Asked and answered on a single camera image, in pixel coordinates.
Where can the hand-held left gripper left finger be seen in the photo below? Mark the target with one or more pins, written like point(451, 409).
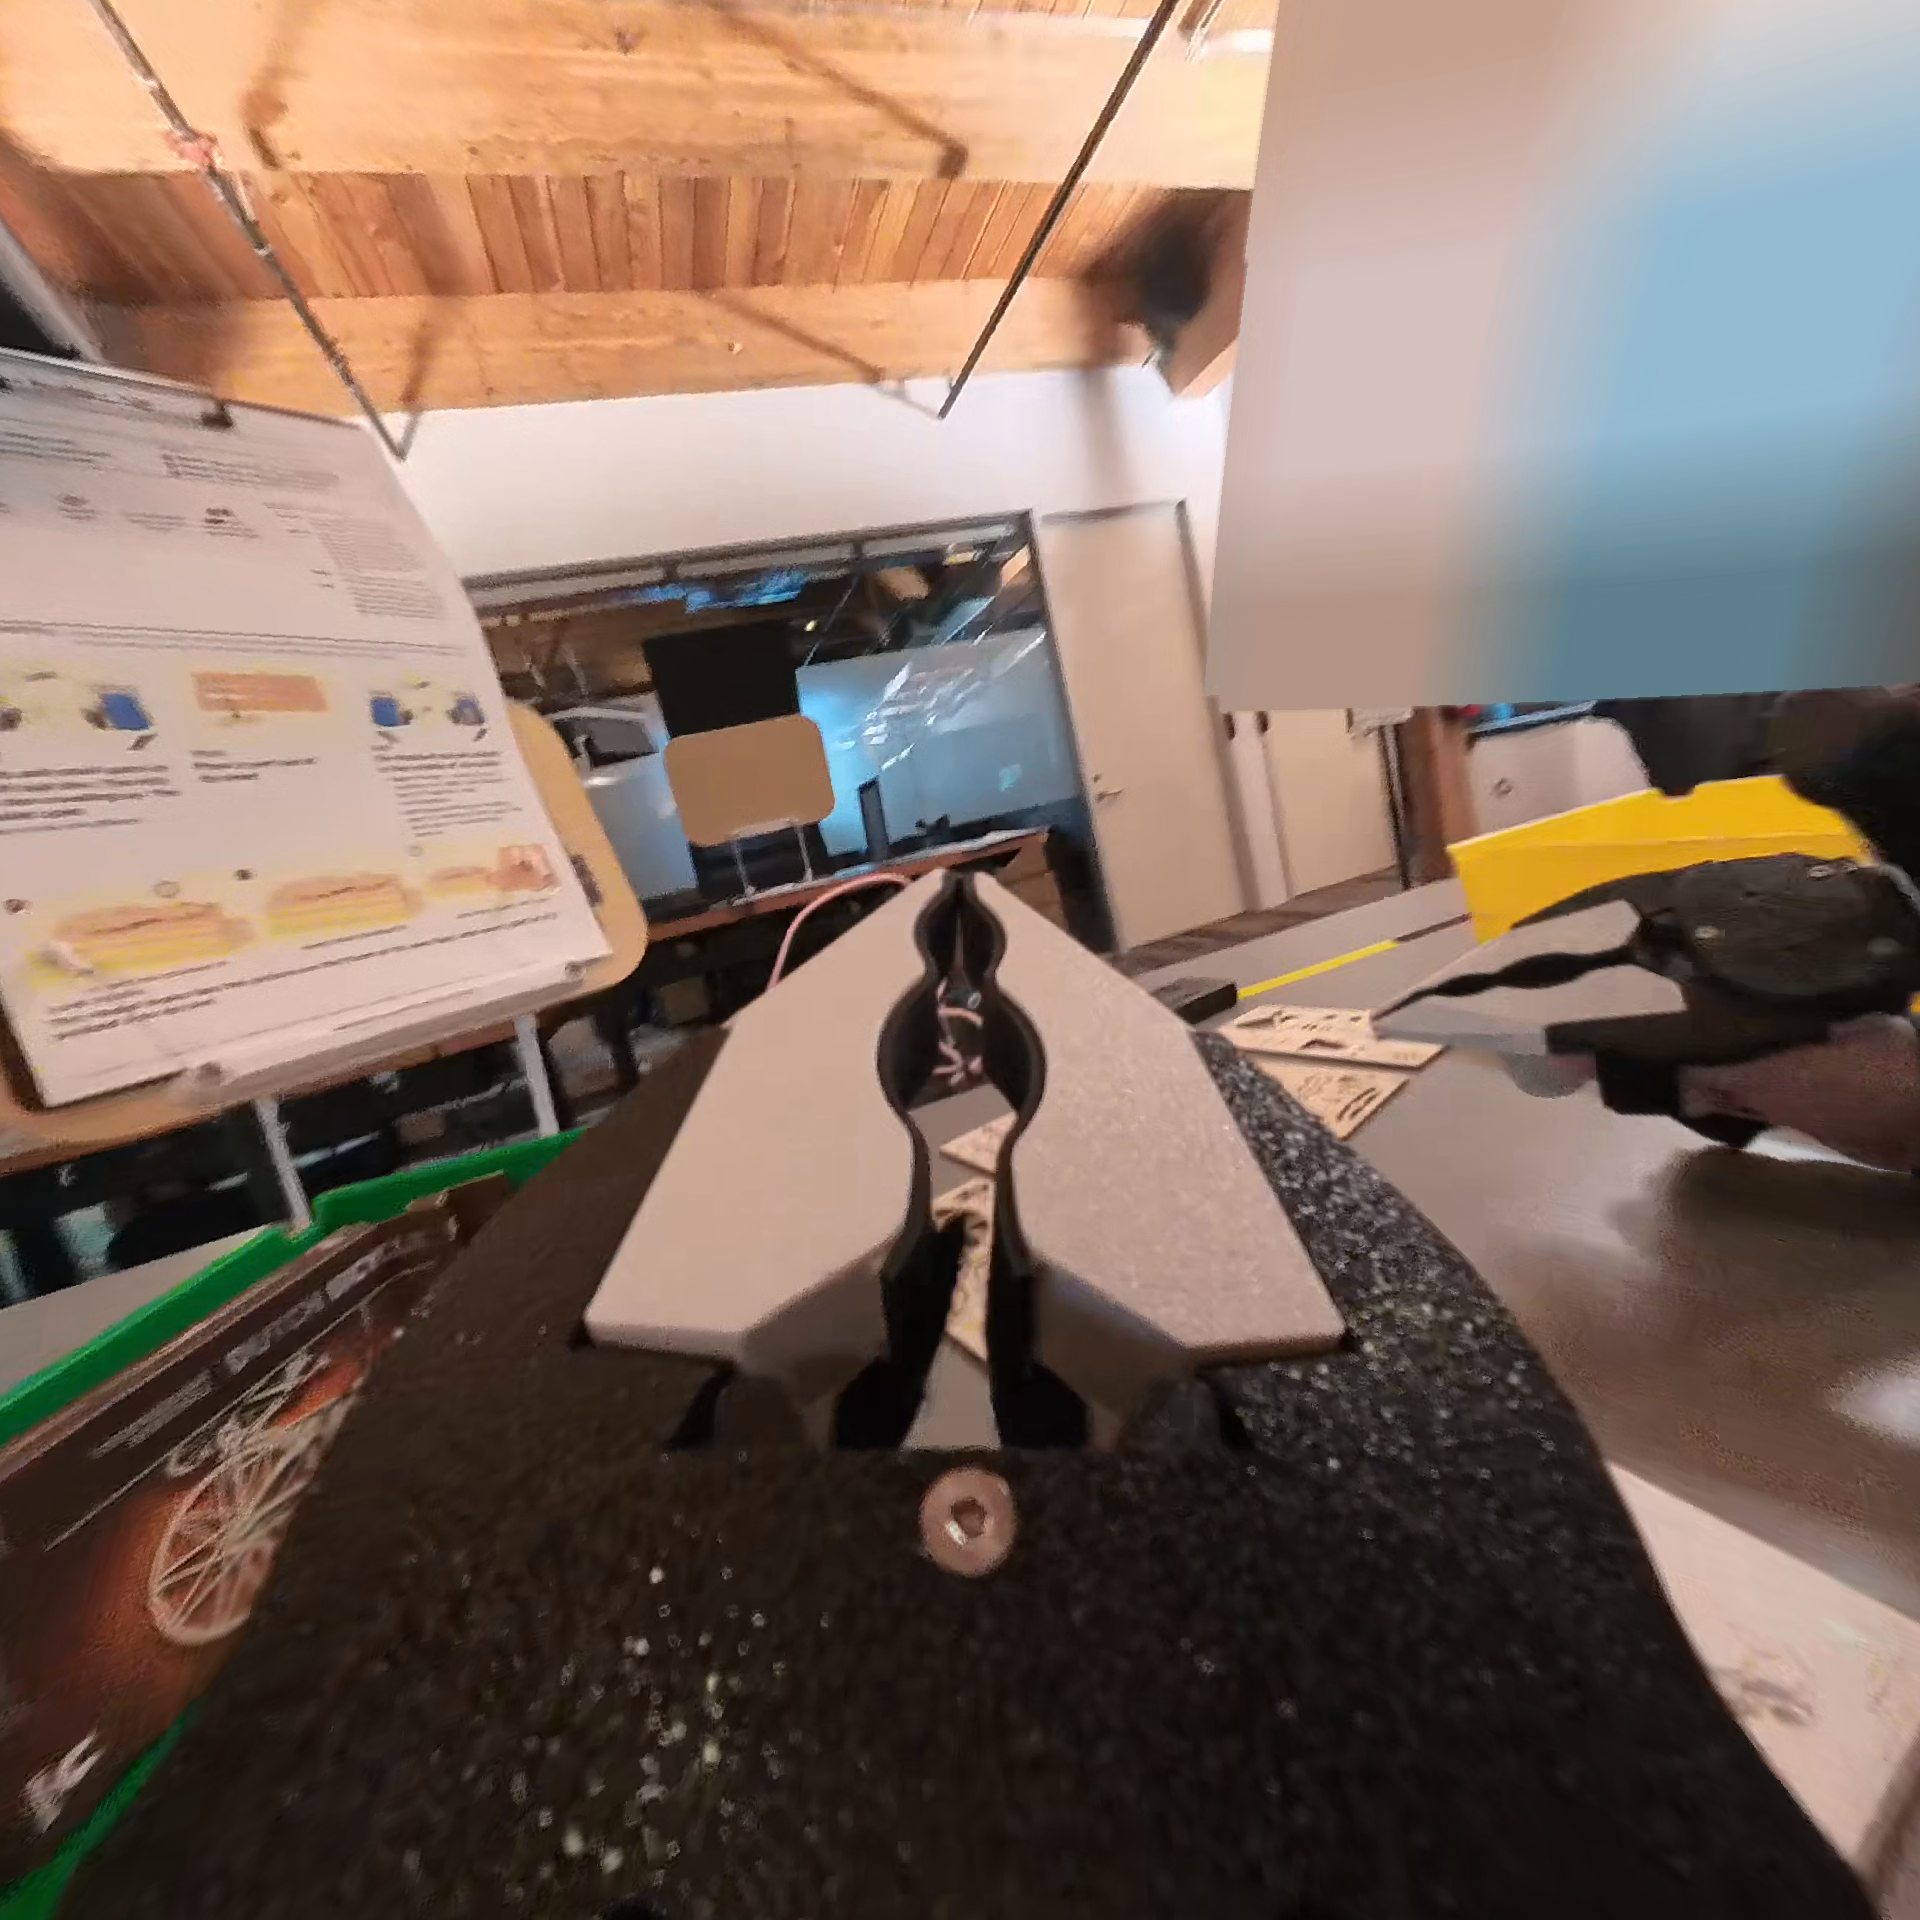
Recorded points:
point(764, 1184)

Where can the wooden clipboard board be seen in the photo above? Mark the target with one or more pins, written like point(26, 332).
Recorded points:
point(598, 839)

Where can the large wooden parts sheet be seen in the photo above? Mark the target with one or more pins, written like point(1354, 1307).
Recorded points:
point(1305, 1031)

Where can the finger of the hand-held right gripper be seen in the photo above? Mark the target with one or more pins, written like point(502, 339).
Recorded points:
point(1515, 1058)
point(1558, 975)

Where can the green plastic bin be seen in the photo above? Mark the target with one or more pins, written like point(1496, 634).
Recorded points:
point(376, 1194)

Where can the wooden sheet with wheel cutouts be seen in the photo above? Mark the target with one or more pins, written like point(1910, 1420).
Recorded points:
point(963, 1276)

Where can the yellow tape line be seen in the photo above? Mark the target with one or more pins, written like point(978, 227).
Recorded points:
point(1320, 971)

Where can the person's right hand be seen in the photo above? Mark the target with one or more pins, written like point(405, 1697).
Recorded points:
point(1868, 1089)

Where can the small blank board on stand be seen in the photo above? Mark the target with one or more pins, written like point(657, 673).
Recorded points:
point(747, 774)

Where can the yellow plastic bin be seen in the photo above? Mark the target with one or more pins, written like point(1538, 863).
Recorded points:
point(1545, 868)

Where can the white clipboard stand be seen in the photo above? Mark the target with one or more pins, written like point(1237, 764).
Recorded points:
point(532, 1073)

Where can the printed instruction sheet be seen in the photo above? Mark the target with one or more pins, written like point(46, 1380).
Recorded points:
point(225, 751)

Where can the laser-cut wooden parts sheet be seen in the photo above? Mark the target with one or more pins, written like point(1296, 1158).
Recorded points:
point(978, 1143)
point(1341, 1096)

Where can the white door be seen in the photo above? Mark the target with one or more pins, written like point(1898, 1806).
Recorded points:
point(1141, 720)

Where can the dark model kit box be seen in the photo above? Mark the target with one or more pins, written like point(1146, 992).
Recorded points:
point(149, 1500)

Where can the black power bank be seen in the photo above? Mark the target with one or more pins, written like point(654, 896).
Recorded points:
point(1196, 996)

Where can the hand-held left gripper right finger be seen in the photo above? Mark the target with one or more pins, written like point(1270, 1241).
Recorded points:
point(1155, 1201)

